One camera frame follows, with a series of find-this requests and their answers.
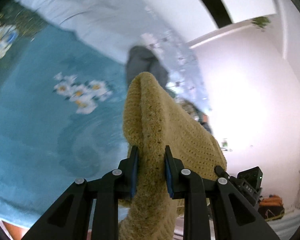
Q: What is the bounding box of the teal floral blanket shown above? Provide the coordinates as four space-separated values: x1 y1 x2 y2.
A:
0 0 213 230

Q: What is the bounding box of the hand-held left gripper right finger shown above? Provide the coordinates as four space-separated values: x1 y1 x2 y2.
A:
164 145 282 240

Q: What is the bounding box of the light blue floral duvet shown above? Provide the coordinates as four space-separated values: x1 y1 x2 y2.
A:
12 0 213 113

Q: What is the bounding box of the yellow knitted sweater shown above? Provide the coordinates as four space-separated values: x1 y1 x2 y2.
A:
118 72 227 240

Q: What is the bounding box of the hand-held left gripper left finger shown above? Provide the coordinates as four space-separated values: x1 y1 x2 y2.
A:
21 145 140 240

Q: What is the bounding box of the orange and black bag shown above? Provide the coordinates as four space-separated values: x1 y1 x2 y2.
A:
259 195 285 222

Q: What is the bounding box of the grey garment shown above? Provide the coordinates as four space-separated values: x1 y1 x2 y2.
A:
126 45 169 93

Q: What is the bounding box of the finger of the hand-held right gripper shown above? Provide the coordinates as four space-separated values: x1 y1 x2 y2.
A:
214 165 227 178

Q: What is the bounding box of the green plant wall sticker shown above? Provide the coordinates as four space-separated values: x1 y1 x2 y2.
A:
251 16 272 32

